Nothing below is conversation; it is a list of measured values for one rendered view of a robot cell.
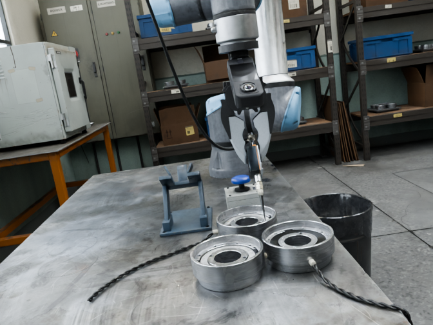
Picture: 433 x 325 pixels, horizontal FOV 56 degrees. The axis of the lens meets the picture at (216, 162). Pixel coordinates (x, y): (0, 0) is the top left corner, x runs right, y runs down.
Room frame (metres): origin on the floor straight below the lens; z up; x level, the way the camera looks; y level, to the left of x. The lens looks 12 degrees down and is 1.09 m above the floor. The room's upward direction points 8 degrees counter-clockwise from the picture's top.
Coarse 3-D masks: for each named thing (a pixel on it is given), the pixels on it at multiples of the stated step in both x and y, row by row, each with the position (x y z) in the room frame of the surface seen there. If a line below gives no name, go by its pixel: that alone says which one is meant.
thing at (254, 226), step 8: (232, 208) 0.71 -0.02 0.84; (240, 208) 0.72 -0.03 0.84; (248, 208) 0.72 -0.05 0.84; (256, 208) 0.71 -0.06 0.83; (264, 208) 0.70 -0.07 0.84; (272, 208) 0.68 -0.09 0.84; (224, 216) 0.70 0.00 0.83; (232, 216) 0.70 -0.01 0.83; (248, 216) 0.69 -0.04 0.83; (256, 216) 0.69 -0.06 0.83; (272, 216) 0.68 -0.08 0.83; (216, 224) 0.66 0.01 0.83; (224, 224) 0.64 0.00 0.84; (232, 224) 0.66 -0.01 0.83; (240, 224) 0.69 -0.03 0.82; (248, 224) 0.69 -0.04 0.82; (256, 224) 0.62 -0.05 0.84; (264, 224) 0.62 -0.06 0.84; (272, 224) 0.63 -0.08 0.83; (224, 232) 0.64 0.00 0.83; (232, 232) 0.62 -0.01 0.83; (240, 232) 0.62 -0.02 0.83; (248, 232) 0.62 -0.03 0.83; (256, 232) 0.62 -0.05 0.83
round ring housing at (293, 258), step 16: (288, 224) 0.61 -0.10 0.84; (304, 224) 0.61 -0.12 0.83; (320, 224) 0.59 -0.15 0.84; (288, 240) 0.58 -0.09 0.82; (304, 240) 0.58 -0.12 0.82; (272, 256) 0.53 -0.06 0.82; (288, 256) 0.52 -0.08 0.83; (304, 256) 0.51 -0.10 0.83; (320, 256) 0.51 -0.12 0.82; (288, 272) 0.52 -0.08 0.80; (304, 272) 0.52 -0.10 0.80
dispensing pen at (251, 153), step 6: (252, 138) 0.73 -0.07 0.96; (252, 144) 0.73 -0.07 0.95; (246, 150) 0.71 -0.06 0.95; (252, 150) 0.70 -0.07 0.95; (252, 156) 0.70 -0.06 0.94; (252, 162) 0.69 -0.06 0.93; (252, 168) 0.69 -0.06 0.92; (258, 168) 0.68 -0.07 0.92; (252, 174) 0.70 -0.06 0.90; (258, 174) 0.69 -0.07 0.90; (258, 180) 0.69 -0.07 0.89; (258, 186) 0.68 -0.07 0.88; (258, 192) 0.68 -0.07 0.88; (264, 210) 0.66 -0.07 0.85; (264, 216) 0.65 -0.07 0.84
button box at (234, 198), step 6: (234, 186) 0.84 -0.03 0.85; (246, 186) 0.82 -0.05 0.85; (252, 186) 0.82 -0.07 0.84; (228, 192) 0.81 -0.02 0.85; (234, 192) 0.80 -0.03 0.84; (240, 192) 0.79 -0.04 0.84; (246, 192) 0.79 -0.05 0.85; (252, 192) 0.78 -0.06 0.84; (228, 198) 0.77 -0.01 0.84; (234, 198) 0.77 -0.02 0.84; (240, 198) 0.77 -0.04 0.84; (246, 198) 0.77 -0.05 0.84; (252, 198) 0.78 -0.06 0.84; (258, 198) 0.78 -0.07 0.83; (228, 204) 0.77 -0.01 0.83; (234, 204) 0.77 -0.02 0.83; (240, 204) 0.77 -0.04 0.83; (246, 204) 0.77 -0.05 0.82; (252, 204) 0.78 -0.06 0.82; (258, 204) 0.78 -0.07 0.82
